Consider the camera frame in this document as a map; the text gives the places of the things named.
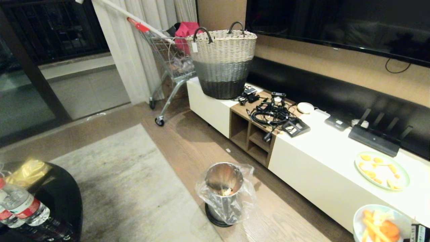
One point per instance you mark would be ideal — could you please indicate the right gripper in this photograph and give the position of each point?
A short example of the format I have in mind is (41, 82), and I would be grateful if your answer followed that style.
(421, 233)

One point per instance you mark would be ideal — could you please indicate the pale green dish with scraps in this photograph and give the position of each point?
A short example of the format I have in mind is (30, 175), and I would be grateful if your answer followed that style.
(361, 215)

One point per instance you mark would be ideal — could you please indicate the silver trash bin with bag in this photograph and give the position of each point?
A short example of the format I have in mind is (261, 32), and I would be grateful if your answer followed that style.
(247, 191)

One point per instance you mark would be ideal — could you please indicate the orange food scraps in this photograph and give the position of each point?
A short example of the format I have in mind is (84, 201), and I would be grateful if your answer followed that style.
(227, 191)

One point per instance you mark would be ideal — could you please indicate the metal trash bin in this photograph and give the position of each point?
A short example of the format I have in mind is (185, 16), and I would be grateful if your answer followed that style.
(221, 176)

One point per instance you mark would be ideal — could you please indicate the pale green plate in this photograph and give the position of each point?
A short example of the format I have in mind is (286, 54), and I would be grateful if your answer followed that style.
(383, 174)

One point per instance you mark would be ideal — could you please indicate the black router with antennas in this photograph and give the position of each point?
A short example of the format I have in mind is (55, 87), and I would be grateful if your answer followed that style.
(374, 137)

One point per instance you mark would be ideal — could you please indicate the small white cup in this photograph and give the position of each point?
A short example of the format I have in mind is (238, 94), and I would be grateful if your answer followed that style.
(359, 123)

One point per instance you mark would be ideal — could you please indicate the white low tv cabinet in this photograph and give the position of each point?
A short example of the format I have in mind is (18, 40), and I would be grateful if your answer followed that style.
(319, 158)

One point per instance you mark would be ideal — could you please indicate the dark grey flat box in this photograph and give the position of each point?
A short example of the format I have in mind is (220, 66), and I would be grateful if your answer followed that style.
(337, 123)

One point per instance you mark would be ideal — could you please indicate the black square device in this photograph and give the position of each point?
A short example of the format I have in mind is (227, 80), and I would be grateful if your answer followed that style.
(296, 127)

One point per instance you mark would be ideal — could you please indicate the white round device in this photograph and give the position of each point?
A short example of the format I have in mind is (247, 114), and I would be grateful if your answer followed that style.
(305, 107)

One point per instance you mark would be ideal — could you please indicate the wooden open shelf unit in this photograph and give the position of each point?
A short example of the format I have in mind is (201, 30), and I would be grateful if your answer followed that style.
(250, 132)

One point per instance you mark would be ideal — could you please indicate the black power adapter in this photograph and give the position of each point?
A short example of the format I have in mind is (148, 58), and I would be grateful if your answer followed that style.
(251, 97)

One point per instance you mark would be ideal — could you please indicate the black flat television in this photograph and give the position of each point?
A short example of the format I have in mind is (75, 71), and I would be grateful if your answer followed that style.
(336, 20)

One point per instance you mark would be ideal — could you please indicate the white paper tag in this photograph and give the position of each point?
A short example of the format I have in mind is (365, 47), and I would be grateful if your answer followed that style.
(194, 47)

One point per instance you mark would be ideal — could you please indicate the grey rug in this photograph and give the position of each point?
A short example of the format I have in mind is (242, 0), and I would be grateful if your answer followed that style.
(127, 191)

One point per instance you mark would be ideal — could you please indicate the metal shopping cart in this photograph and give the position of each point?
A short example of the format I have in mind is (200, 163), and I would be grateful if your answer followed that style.
(174, 65)

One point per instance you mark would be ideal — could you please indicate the pink red bag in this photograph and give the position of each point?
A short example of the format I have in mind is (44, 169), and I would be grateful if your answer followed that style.
(186, 31)

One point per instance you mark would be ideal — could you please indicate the cream curtain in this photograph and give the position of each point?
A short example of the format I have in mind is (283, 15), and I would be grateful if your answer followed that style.
(134, 47)

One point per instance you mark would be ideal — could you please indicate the white pole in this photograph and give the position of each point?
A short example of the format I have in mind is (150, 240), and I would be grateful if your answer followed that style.
(134, 16)

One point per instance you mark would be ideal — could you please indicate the black round table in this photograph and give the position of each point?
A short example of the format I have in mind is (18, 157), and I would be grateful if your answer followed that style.
(57, 201)

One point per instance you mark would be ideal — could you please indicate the red-labelled water bottle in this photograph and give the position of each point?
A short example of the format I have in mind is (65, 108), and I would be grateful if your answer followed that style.
(25, 207)
(5, 216)

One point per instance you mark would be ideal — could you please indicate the gold foil package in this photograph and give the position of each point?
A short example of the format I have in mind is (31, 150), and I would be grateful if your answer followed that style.
(28, 171)

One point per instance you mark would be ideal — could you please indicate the dark sliding glass door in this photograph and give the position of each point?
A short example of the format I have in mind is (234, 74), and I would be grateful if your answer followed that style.
(23, 67)

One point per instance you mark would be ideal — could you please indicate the black wall panel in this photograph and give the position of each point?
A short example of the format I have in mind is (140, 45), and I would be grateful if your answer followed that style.
(336, 90)

